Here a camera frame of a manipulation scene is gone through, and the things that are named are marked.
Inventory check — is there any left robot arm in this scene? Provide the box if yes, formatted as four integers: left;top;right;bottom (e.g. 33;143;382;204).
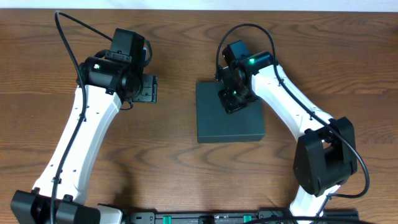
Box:
11;29;157;223

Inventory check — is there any left black cable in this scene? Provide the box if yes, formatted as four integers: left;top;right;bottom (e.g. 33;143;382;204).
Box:
49;10;114;224

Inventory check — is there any dark green box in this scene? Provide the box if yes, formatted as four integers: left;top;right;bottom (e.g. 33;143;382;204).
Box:
196;82;266;143

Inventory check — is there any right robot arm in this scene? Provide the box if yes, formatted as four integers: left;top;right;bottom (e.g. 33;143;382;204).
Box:
216;40;358;223

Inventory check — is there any right black cable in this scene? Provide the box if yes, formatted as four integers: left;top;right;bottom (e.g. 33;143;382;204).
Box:
214;23;371;200

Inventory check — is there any black cable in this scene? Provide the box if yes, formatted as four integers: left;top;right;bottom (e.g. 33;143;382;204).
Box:
49;10;114;224
214;23;371;200

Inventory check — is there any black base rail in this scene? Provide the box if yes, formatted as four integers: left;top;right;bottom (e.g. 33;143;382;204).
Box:
122;209;359;224

